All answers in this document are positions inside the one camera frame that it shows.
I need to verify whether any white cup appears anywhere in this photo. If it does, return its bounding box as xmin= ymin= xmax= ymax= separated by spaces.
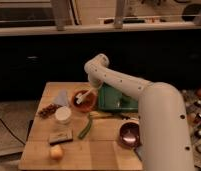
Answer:
xmin=55 ymin=106 xmax=72 ymax=124

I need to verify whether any green tray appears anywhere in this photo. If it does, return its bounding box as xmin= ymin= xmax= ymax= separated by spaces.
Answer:
xmin=98 ymin=84 xmax=138 ymax=112

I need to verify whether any yellow onion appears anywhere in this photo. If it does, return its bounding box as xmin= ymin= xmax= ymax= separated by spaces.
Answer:
xmin=50 ymin=145 xmax=63 ymax=160

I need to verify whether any dark rectangular block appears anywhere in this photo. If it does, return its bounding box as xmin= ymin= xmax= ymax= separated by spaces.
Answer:
xmin=49 ymin=130 xmax=73 ymax=145

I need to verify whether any red bowl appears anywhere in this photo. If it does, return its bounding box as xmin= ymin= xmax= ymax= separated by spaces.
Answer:
xmin=70 ymin=90 xmax=97 ymax=113

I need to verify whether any white dish brush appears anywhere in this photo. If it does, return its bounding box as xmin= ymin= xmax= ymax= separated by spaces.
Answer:
xmin=76 ymin=88 xmax=94 ymax=104

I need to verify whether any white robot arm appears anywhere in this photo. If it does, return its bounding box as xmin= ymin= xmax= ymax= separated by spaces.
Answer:
xmin=84 ymin=54 xmax=195 ymax=171

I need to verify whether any dark purple bowl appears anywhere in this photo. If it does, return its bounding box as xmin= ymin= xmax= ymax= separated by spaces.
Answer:
xmin=118 ymin=122 xmax=140 ymax=148

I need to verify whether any black cable on floor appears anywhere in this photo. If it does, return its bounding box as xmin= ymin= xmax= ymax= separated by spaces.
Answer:
xmin=0 ymin=111 xmax=27 ymax=147

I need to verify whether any blue sponge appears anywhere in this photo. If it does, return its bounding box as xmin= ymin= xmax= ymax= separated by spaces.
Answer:
xmin=134 ymin=147 xmax=142 ymax=161

